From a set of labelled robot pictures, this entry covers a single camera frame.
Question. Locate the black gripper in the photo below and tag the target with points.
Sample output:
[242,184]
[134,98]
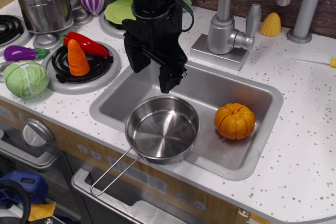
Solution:
[159,42]

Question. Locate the small steel saucepan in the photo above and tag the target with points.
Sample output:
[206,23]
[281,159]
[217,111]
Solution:
[161,130]

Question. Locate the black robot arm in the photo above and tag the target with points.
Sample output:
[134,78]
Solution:
[154,36]

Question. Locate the stainless steel sink basin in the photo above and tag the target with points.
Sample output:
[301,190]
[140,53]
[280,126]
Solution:
[206,89]

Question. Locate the front right black burner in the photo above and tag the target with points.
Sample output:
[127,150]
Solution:
[98,66]

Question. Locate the black burner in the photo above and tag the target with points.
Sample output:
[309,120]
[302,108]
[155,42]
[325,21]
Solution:
[11,28]
[98,66]

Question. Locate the green toy plate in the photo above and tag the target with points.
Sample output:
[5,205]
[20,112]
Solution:
[118,11]

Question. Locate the red toy chili pepper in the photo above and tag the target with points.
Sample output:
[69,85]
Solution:
[87,45]

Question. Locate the silver toy faucet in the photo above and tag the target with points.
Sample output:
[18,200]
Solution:
[224,45]

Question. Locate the orange toy carrot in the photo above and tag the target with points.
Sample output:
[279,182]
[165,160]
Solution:
[77,61]

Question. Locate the purple striped toy onion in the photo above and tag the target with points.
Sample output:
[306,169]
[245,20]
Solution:
[95,7]

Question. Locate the orange toy pumpkin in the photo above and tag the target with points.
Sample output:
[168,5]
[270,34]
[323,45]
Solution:
[234,121]

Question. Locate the steel stock pot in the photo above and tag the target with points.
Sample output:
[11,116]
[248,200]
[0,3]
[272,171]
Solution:
[46,16]

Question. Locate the yellow toy corn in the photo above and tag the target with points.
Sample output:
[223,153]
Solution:
[271,25]

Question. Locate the green toy cabbage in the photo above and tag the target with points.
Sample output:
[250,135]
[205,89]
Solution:
[26,79]

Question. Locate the grey stove knob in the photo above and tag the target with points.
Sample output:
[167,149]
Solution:
[36,134]

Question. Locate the purple toy eggplant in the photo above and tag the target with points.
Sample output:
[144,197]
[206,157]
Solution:
[18,53]

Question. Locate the left black burner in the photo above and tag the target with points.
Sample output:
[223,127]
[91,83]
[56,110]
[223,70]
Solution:
[11,28]

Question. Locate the blue tool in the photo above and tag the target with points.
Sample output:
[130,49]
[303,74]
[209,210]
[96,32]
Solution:
[33,184]

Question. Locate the white toy knife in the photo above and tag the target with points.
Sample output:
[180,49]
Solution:
[311,57]

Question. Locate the yellow cloth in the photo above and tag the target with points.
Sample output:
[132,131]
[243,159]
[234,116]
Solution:
[41,211]

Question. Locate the silver oven handle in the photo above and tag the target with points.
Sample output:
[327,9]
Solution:
[45,161]

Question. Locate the silver dishwasher door handle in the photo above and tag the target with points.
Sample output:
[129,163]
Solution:
[139,212]

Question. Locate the grey vertical post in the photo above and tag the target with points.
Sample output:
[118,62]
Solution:
[300,34]

